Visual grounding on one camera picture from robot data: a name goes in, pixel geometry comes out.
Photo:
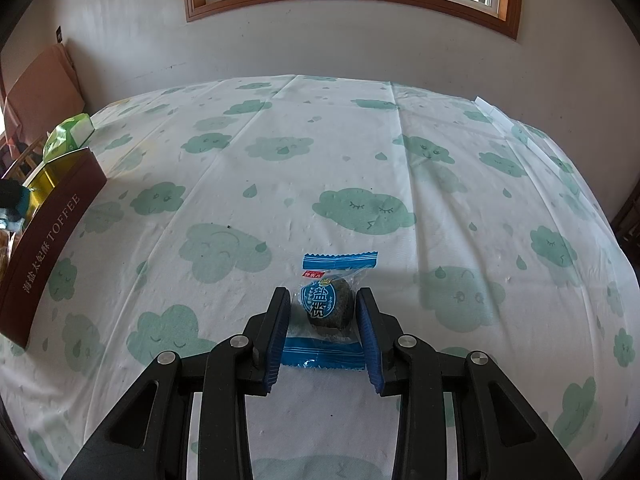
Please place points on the light wooden chair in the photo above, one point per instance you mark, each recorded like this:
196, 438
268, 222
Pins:
20, 157

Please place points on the green tissue pack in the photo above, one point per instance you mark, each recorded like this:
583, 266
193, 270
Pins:
67, 132

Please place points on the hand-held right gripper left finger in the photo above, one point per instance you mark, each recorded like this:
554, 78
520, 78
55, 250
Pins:
277, 350

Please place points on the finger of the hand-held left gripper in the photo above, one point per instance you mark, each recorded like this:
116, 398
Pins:
10, 195

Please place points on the brown gold-lined tin box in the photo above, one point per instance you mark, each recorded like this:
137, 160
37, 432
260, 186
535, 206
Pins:
55, 240

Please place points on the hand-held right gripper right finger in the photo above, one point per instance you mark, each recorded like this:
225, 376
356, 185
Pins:
370, 355

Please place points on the blue-wrapped dark ball snack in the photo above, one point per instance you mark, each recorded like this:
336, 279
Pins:
327, 300

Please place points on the dark wooden furniture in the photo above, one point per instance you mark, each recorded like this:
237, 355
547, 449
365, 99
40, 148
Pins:
627, 220

